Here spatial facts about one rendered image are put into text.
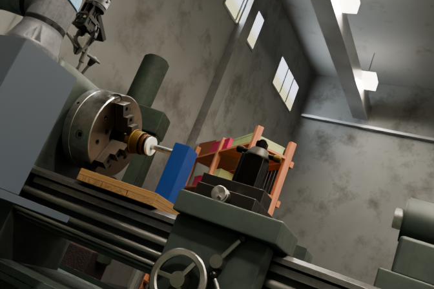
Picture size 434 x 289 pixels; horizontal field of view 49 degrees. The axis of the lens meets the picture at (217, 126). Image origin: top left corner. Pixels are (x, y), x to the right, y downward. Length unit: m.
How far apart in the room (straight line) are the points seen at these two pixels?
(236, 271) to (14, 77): 0.72
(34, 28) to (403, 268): 1.15
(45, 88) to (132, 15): 5.32
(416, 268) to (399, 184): 10.12
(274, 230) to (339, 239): 10.13
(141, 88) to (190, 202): 4.48
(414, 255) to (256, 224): 0.44
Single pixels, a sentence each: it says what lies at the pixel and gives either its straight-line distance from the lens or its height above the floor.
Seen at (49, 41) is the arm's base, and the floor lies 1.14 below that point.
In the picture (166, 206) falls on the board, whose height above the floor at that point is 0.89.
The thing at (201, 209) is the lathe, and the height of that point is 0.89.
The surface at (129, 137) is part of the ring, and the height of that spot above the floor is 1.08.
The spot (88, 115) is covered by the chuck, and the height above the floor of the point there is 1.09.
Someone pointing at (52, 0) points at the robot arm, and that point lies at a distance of 1.40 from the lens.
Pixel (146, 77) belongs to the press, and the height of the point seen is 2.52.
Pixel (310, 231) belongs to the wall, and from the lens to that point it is 11.48.
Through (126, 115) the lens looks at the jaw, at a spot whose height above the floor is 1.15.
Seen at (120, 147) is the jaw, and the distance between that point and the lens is 1.76.
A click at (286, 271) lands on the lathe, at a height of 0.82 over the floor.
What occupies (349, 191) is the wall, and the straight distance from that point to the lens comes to 11.56.
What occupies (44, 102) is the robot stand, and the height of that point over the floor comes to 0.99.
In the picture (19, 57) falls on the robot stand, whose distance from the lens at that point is 1.27.
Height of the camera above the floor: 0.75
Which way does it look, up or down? 16 degrees up
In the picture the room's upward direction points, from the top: 22 degrees clockwise
